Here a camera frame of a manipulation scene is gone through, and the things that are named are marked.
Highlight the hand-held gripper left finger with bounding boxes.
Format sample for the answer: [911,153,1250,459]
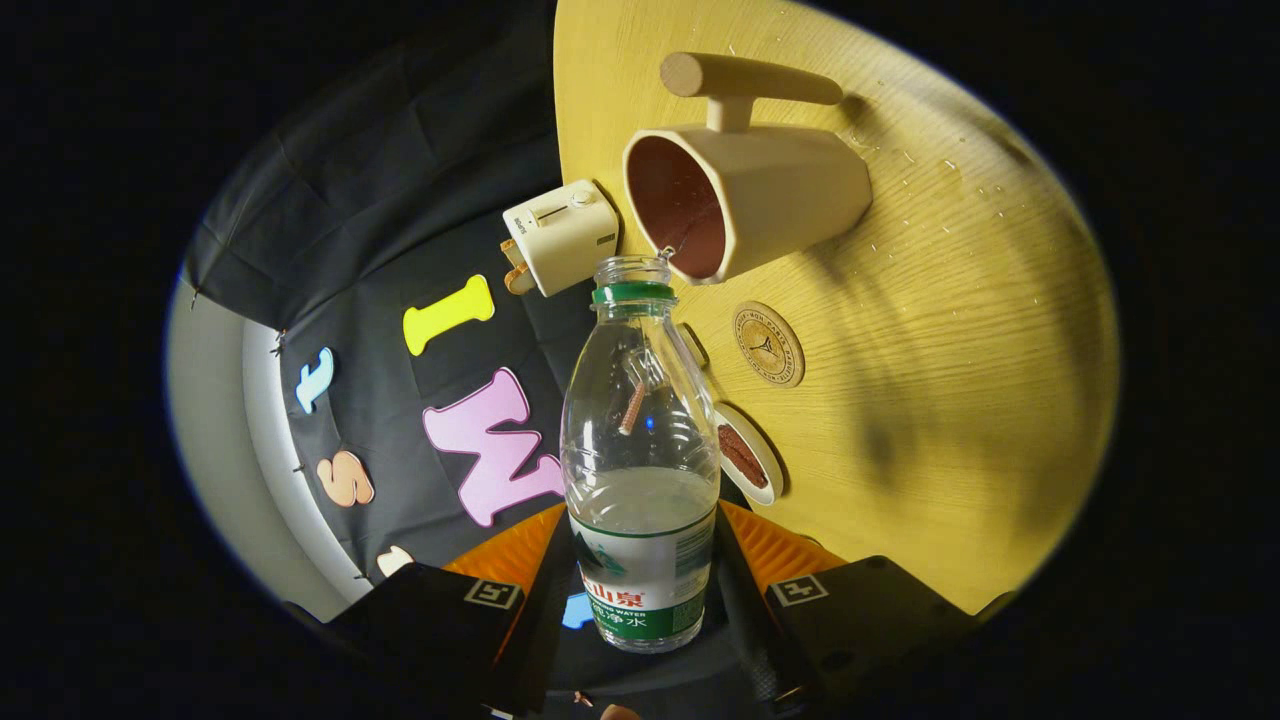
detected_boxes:
[325,503,578,716]

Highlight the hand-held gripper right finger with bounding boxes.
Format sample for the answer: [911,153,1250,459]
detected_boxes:
[712,500,986,713]

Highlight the clear plastic bottle green label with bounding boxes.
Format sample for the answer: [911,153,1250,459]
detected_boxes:
[560,255,721,654]

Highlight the round wooden coaster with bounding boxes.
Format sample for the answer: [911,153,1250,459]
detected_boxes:
[733,301,806,388]

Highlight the beige cup with handle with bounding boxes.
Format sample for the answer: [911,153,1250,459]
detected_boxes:
[622,52,873,287]

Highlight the brown meat patty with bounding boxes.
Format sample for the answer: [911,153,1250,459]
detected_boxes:
[717,424,769,489]

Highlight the white round plate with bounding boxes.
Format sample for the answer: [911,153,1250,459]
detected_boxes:
[712,402,786,506]

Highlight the wooden table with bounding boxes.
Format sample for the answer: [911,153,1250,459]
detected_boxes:
[553,0,1121,616]

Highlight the white toaster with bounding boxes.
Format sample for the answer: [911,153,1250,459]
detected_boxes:
[502,179,620,298]

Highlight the black backdrop cloth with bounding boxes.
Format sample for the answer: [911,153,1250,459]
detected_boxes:
[185,0,721,716]

